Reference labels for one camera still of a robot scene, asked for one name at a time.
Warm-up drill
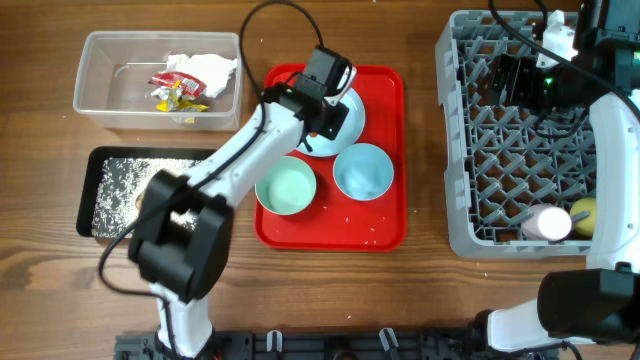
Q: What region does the red candy wrapper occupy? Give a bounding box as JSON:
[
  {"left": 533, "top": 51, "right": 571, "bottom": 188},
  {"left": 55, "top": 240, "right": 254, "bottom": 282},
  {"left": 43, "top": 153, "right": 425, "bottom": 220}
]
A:
[{"left": 149, "top": 72, "right": 206, "bottom": 98}]

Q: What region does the pink cup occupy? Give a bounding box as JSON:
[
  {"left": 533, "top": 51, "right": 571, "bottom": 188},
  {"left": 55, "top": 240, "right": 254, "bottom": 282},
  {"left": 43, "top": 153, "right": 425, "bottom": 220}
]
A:
[{"left": 521, "top": 204, "right": 573, "bottom": 241}]

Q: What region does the yellow cup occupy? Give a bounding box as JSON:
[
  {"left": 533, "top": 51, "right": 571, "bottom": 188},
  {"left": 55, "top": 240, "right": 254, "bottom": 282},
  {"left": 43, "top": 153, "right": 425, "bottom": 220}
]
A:
[{"left": 570, "top": 197, "right": 597, "bottom": 236}]

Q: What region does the grey dishwasher rack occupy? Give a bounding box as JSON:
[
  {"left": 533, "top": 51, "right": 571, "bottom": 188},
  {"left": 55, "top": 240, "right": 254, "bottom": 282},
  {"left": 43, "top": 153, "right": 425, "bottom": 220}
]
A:
[{"left": 435, "top": 10, "right": 596, "bottom": 258}]

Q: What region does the light blue plate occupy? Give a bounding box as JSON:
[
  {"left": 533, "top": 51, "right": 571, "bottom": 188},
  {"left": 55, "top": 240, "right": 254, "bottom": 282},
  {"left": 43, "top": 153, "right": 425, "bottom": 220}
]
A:
[{"left": 296, "top": 89, "right": 366, "bottom": 157}]

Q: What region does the red tray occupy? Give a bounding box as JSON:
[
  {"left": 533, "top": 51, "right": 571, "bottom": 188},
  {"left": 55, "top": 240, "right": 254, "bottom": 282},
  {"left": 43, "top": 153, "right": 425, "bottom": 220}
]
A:
[{"left": 254, "top": 65, "right": 407, "bottom": 252}]

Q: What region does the yellow snack wrapper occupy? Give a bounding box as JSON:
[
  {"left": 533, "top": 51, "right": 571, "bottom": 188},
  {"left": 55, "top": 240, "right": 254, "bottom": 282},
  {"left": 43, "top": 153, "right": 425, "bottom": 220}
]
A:
[{"left": 156, "top": 94, "right": 208, "bottom": 113}]

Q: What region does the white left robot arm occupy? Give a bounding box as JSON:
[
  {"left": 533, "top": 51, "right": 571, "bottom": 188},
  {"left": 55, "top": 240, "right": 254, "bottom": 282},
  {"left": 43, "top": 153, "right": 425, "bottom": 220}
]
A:
[{"left": 128, "top": 70, "right": 357, "bottom": 359}]

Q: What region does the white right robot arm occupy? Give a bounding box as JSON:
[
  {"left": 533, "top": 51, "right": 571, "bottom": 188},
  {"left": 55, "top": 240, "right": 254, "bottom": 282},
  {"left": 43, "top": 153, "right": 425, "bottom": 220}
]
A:
[{"left": 478, "top": 1, "right": 639, "bottom": 356}]

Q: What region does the mint green bowl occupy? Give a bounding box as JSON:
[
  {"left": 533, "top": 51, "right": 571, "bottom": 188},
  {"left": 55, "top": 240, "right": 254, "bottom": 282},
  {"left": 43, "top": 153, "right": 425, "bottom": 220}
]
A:
[{"left": 255, "top": 156, "right": 317, "bottom": 216}]

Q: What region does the clear plastic bin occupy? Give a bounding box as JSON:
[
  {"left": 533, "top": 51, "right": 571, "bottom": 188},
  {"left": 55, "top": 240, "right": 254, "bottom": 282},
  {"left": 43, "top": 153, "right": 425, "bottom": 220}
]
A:
[{"left": 73, "top": 31, "right": 243, "bottom": 131}]

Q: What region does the light blue bowl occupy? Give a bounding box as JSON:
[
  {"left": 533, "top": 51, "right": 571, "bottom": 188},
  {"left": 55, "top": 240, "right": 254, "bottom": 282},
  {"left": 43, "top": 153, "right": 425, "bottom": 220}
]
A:
[{"left": 332, "top": 143, "right": 395, "bottom": 201}]

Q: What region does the white tissue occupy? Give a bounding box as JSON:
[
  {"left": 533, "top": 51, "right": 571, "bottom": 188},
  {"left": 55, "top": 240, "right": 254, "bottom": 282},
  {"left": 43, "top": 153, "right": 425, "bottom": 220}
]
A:
[{"left": 165, "top": 54, "right": 238, "bottom": 98}]

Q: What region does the black tray with rice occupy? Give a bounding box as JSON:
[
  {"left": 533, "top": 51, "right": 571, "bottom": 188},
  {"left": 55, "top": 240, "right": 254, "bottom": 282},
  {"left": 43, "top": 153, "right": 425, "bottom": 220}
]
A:
[{"left": 76, "top": 146, "right": 213, "bottom": 239}]

